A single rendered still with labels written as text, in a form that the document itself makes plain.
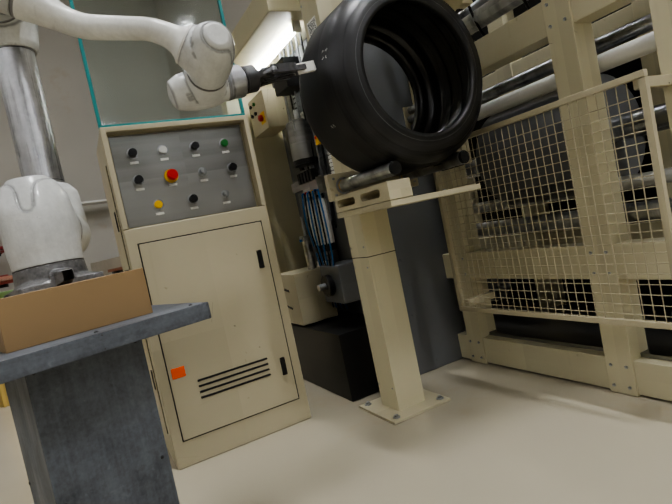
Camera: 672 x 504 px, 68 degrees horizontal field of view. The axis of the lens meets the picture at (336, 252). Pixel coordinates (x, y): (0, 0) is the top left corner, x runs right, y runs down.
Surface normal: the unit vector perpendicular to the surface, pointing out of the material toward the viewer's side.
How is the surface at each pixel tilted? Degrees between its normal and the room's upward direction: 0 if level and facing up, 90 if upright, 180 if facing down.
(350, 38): 86
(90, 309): 90
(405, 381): 90
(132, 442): 90
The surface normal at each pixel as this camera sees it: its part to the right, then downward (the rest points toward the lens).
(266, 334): 0.45, -0.04
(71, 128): 0.68, -0.10
